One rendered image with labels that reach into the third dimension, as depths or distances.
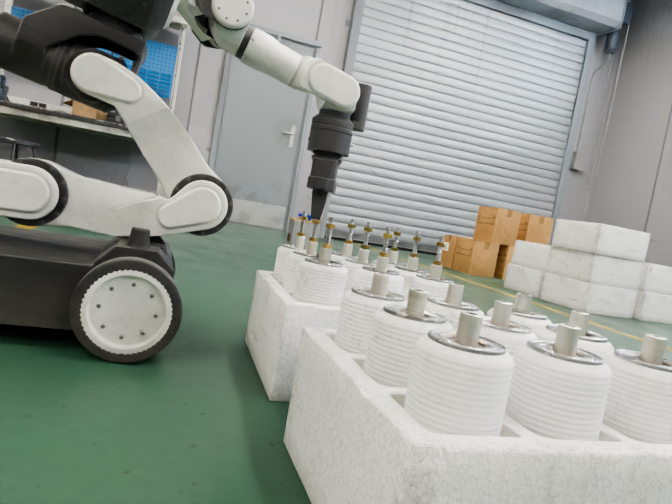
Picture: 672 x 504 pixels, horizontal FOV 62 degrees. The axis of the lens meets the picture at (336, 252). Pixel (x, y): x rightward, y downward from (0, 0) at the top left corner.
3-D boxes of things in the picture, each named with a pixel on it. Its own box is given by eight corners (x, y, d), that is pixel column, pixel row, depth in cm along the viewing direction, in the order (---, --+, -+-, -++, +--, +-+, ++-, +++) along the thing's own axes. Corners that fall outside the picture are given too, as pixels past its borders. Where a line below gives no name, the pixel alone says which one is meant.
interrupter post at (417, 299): (409, 319, 64) (414, 291, 64) (400, 314, 66) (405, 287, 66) (427, 321, 65) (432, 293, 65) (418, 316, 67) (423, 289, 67)
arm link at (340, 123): (315, 127, 110) (325, 70, 110) (304, 132, 121) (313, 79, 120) (368, 139, 114) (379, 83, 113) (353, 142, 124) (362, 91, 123)
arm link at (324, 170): (302, 187, 123) (312, 133, 122) (345, 195, 123) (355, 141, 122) (296, 185, 111) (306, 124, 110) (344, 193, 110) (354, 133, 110)
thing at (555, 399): (518, 546, 54) (557, 364, 52) (467, 492, 63) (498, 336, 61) (598, 544, 57) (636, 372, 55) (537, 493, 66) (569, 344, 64)
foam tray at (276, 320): (269, 401, 99) (286, 303, 98) (244, 341, 136) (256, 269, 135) (462, 414, 110) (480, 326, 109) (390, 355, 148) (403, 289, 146)
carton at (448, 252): (466, 268, 536) (472, 238, 534) (479, 272, 514) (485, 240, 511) (438, 264, 528) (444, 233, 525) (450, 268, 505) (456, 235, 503)
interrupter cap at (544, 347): (558, 365, 53) (559, 358, 53) (511, 342, 61) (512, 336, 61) (619, 370, 56) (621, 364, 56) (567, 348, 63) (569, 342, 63)
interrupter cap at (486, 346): (450, 354, 50) (452, 347, 50) (414, 332, 57) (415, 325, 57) (521, 361, 52) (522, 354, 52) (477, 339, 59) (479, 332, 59)
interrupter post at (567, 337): (561, 358, 57) (568, 327, 56) (546, 351, 59) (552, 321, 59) (580, 360, 57) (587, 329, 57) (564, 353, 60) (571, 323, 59)
